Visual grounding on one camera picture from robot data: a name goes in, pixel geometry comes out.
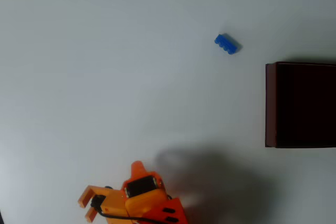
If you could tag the orange gripper with servo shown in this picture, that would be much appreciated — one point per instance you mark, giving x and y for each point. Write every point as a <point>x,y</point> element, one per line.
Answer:
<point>143,200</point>

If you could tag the dark edge object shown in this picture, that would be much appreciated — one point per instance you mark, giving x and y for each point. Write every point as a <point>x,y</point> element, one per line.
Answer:
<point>1,218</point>

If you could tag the blue toy brick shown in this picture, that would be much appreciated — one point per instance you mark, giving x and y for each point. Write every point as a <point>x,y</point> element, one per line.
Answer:
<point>227,43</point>

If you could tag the dark brown box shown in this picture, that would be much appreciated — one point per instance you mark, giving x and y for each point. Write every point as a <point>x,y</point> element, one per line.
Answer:
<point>302,103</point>

